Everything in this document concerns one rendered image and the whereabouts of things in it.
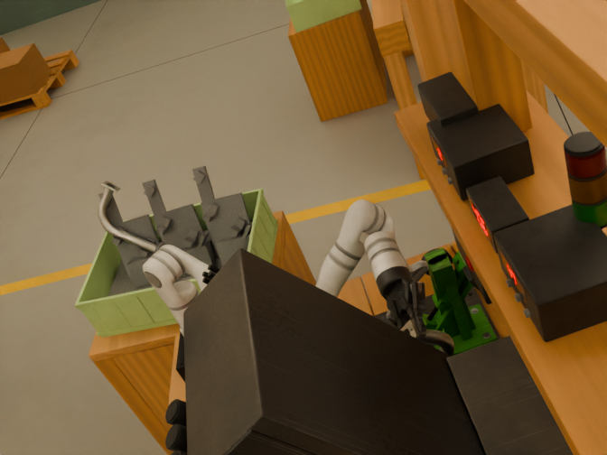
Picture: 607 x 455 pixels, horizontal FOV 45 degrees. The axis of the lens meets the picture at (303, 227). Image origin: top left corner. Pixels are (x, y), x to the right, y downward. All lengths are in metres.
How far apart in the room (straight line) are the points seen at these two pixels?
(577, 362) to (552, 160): 0.43
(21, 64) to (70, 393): 3.72
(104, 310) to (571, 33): 1.96
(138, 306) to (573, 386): 1.73
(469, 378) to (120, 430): 2.32
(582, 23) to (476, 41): 0.46
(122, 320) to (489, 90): 1.59
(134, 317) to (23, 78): 4.59
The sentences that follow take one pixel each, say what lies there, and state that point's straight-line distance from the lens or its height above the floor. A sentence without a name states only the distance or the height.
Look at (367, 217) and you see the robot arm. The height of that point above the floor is 1.34.
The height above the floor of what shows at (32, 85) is 0.22.
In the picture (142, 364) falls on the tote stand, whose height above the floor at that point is 0.69.
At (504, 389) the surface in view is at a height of 1.24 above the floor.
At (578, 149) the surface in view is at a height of 1.74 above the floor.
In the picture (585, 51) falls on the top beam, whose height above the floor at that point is 1.94.
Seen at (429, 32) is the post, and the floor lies 1.58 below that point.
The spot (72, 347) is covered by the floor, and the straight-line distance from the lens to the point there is 4.06.
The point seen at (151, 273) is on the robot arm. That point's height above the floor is 1.25.
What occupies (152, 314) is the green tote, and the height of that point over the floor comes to 0.85.
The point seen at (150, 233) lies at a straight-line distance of 2.62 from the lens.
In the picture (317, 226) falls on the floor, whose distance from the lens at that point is 3.90.
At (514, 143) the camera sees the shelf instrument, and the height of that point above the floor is 1.61.
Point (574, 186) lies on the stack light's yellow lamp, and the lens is 1.05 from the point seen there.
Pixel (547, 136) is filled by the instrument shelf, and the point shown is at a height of 1.54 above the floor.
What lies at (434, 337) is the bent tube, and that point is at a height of 1.21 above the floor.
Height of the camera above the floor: 2.34
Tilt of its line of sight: 37 degrees down
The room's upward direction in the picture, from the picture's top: 24 degrees counter-clockwise
